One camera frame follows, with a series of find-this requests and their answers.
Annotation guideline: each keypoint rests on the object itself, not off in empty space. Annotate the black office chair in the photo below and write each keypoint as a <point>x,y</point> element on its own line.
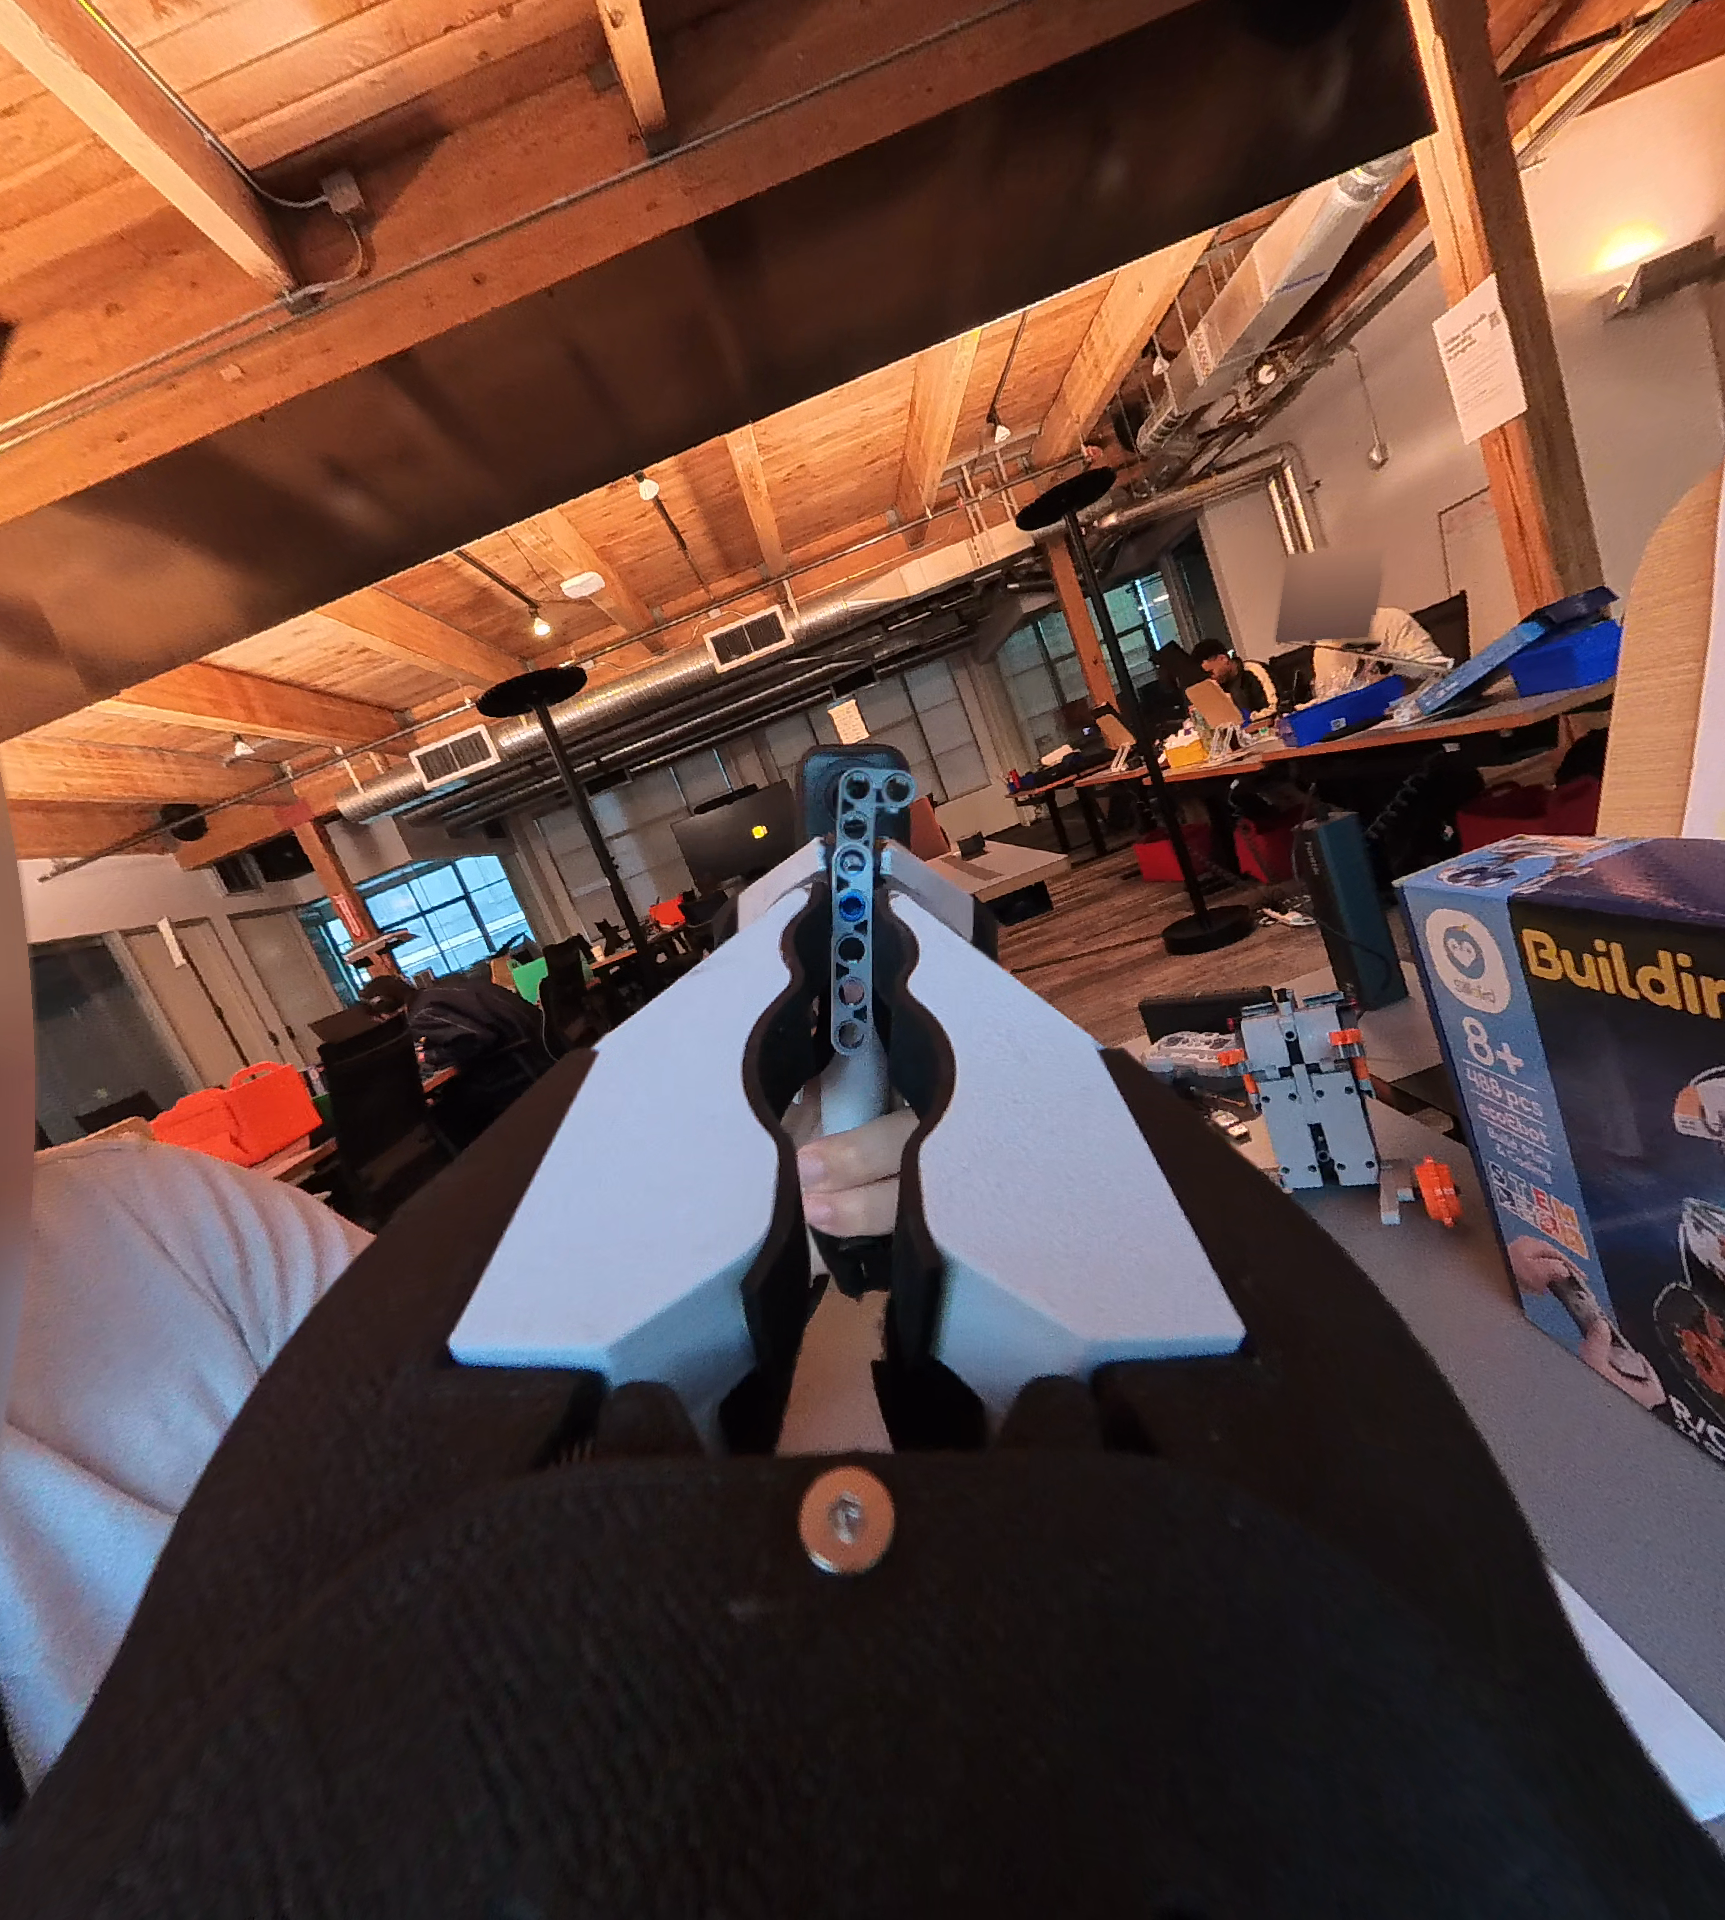
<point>383,1110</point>

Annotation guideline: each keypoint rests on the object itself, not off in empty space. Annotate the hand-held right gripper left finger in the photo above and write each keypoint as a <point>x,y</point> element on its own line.
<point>623,1201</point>

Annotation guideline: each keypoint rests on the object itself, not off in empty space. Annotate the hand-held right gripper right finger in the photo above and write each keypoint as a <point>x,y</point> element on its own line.
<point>1073,1201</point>

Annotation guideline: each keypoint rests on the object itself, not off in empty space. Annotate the dark monitor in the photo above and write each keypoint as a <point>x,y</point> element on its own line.
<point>727,848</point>

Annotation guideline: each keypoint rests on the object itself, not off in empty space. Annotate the grey desk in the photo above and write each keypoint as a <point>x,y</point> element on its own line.
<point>1550,1425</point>

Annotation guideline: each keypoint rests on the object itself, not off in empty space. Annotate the open instruction booklet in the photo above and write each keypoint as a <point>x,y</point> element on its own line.
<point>1641,1710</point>

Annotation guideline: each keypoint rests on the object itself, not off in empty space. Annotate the black upright panel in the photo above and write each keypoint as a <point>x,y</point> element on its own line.
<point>1199,1005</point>

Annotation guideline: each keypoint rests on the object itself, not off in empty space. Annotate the dark grey angled beam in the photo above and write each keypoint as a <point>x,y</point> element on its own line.
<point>877,784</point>

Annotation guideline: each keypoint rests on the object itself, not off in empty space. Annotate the beige chair back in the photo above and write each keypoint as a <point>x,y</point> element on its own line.
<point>1649,675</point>

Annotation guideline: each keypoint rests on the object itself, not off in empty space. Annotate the blue toy box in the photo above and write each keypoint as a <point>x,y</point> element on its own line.
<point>1671,1201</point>

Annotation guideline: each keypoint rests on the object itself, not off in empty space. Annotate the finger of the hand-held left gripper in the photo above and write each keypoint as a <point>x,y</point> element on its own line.
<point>779,878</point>
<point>944,900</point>

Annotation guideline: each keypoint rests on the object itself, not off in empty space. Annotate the red bag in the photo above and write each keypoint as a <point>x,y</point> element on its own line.
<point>1521,819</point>

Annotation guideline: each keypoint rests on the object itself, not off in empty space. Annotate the red box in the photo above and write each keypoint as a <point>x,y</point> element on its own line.
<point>1168,858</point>

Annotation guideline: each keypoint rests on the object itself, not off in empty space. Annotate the white window paper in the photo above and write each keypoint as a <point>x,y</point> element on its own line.
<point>848,720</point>

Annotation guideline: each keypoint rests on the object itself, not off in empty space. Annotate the white paper notice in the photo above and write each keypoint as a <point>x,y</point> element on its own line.
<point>1477,360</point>

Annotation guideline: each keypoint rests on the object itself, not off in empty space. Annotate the orange toy wheel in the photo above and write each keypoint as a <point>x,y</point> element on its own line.
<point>1436,1191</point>

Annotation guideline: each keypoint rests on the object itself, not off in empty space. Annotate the blue storage bin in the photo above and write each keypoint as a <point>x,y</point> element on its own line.
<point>1340,716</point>
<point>1560,661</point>

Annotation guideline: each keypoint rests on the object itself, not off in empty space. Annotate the person's white t-shirt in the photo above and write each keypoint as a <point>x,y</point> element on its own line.
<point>127,1350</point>

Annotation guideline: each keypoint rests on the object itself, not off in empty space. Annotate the dark grey desk column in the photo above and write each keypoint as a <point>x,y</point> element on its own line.
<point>1345,915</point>

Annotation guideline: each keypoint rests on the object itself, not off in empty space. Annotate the person's left hand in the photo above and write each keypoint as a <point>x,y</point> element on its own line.
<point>855,1179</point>

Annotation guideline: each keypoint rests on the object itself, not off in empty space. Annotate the grey toy robot model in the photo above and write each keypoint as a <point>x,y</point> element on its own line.
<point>1305,1095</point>

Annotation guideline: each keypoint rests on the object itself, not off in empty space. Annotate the orange plastic case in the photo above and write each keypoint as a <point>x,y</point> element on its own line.
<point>240,1119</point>

